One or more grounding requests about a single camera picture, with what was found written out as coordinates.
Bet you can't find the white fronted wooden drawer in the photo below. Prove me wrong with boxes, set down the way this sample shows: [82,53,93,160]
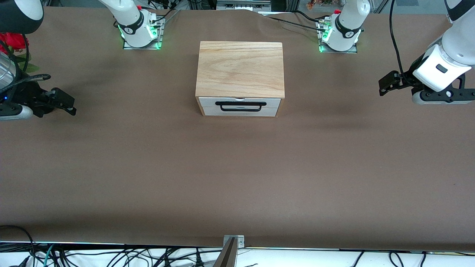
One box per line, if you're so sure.
[199,97,282,109]

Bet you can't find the black metal drawer handle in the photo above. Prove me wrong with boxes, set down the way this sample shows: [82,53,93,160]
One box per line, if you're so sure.
[215,101,268,112]

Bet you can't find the light wooden drawer cabinet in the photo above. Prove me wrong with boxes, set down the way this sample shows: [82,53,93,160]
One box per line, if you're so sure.
[195,41,285,118]

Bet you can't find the white plain drawer front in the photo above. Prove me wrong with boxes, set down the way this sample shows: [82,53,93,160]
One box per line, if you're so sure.
[202,108,279,117]

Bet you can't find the red artificial flower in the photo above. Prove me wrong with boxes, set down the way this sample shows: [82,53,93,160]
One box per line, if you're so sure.
[0,32,40,73]

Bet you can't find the colourful small background object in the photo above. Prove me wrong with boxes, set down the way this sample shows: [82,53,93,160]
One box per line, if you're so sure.
[306,0,335,10]

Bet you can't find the grey metal box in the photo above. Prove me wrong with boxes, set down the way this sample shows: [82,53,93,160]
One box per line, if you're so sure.
[216,0,272,11]

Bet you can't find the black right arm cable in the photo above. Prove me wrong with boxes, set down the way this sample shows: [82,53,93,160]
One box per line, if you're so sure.
[0,33,52,93]

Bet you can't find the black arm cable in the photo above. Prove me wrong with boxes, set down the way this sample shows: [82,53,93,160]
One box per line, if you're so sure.
[388,0,409,80]
[0,33,52,93]

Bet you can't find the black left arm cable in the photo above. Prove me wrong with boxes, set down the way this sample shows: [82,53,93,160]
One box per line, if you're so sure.
[388,0,409,80]

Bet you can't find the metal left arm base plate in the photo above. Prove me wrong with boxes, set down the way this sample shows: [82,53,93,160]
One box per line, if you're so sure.
[318,19,358,54]

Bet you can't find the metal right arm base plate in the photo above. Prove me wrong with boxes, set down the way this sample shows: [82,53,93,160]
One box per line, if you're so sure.
[122,15,164,50]

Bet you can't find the short black table cable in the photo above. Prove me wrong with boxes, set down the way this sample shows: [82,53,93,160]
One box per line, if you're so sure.
[295,10,324,24]

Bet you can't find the long black table cable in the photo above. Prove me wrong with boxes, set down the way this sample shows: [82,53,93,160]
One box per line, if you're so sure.
[266,16,328,34]

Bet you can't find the black looped cable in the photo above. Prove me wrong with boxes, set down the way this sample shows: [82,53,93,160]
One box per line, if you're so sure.
[0,225,36,267]

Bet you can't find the black base cable bundle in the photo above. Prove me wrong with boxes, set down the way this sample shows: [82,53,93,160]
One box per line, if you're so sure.
[148,0,179,23]

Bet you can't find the teal cable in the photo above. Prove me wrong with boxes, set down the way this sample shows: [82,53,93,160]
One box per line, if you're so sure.
[43,244,57,267]

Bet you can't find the grey metal camera mount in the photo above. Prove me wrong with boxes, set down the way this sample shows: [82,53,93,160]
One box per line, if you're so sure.
[213,235,246,267]

